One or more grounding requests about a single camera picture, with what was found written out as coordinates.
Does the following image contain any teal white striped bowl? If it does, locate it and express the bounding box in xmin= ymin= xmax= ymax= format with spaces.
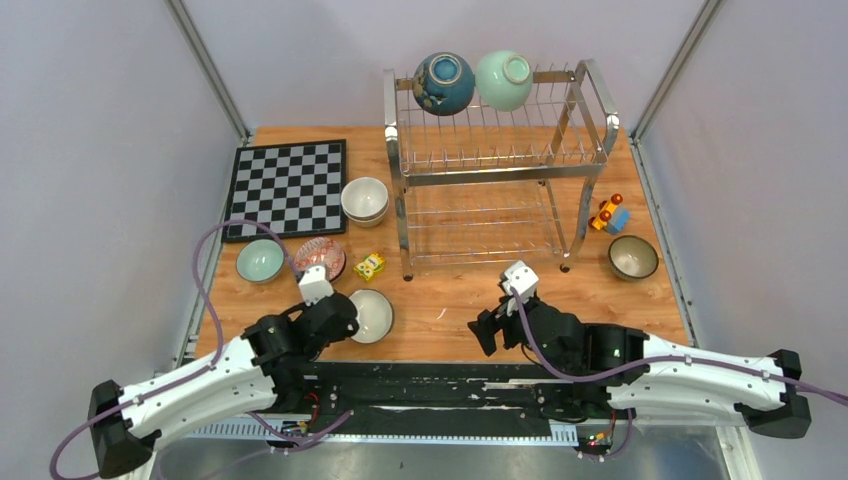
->
xmin=349 ymin=289 xmax=394 ymax=344

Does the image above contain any pale green striped bowl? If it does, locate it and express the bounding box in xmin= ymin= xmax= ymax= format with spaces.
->
xmin=236 ymin=239 xmax=286 ymax=284

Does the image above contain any cream bowl green leaf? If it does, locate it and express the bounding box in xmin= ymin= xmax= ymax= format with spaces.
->
xmin=348 ymin=211 xmax=387 ymax=228

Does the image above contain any dark patterned rim bowl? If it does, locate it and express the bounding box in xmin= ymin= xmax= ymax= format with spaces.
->
xmin=607 ymin=235 xmax=660 ymax=282

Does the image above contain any plain cream bowl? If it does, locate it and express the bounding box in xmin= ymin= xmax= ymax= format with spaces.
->
xmin=341 ymin=177 xmax=389 ymax=220

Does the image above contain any steel two-tier dish rack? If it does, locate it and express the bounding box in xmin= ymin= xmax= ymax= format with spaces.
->
xmin=383 ymin=59 xmax=620 ymax=280

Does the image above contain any dark blue glazed bowl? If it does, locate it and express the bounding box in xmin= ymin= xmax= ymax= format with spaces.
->
xmin=412 ymin=51 xmax=475 ymax=116

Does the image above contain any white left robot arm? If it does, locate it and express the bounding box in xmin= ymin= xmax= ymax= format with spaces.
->
xmin=88 ymin=293 xmax=359 ymax=479

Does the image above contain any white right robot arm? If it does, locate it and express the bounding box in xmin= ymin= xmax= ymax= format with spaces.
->
xmin=468 ymin=297 xmax=812 ymax=439

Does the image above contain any yellow green toy block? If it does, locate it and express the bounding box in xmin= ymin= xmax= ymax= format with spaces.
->
xmin=353 ymin=252 xmax=386 ymax=282

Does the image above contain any black white chessboard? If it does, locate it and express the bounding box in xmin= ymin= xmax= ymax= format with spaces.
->
xmin=222 ymin=139 xmax=347 ymax=243

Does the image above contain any orange blue toy car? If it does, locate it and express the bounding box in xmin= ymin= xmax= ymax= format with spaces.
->
xmin=588 ymin=193 xmax=631 ymax=235

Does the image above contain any mint green glazed bowl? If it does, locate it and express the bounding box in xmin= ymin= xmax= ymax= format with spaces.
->
xmin=474 ymin=50 xmax=533 ymax=112

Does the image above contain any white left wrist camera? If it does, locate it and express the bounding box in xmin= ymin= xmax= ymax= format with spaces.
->
xmin=298 ymin=263 xmax=335 ymax=306

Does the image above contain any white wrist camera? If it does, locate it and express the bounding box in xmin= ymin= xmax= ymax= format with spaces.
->
xmin=298 ymin=263 xmax=335 ymax=306
xmin=497 ymin=260 xmax=539 ymax=316

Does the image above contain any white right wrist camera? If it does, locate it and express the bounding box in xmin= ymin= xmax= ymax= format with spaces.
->
xmin=497 ymin=260 xmax=539 ymax=316

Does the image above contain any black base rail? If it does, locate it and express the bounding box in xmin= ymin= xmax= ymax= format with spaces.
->
xmin=254 ymin=361 xmax=629 ymax=438

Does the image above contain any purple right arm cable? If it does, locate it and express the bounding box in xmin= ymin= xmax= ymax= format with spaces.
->
xmin=508 ymin=288 xmax=848 ymax=462

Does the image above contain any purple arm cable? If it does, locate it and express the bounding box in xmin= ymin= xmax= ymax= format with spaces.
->
xmin=49 ymin=219 xmax=356 ymax=480
xmin=508 ymin=288 xmax=848 ymax=462

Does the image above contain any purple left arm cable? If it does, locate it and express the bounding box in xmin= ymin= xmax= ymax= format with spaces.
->
xmin=49 ymin=219 xmax=356 ymax=480

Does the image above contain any aluminium left frame post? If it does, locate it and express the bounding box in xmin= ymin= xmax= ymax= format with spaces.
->
xmin=164 ymin=0 xmax=251 ymax=146

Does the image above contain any aluminium frame post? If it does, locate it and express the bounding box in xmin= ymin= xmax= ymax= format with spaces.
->
xmin=630 ymin=0 xmax=725 ymax=144
xmin=164 ymin=0 xmax=251 ymax=146

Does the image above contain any aluminium right frame post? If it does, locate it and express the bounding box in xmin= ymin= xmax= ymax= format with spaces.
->
xmin=630 ymin=0 xmax=725 ymax=144

